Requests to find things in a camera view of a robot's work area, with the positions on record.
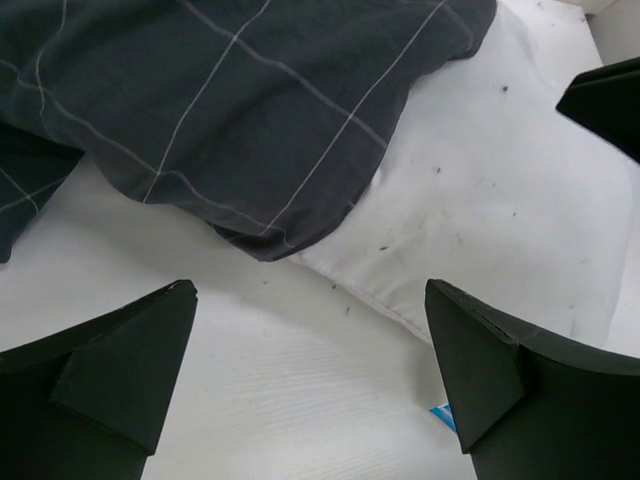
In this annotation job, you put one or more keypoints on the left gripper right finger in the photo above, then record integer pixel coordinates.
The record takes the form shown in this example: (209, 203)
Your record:
(528, 403)

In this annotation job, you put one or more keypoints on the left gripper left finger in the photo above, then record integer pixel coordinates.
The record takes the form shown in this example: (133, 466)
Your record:
(90, 402)

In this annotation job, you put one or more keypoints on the blue white pillow label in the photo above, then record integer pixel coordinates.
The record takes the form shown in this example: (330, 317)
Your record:
(444, 414)

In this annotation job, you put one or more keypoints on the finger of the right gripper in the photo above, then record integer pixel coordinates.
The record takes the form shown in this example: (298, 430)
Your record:
(605, 101)

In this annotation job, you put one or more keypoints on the dark grey checked pillowcase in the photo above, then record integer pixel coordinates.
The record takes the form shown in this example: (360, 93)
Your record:
(267, 120)

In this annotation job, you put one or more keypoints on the white pillow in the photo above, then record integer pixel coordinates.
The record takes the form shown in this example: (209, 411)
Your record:
(486, 186)

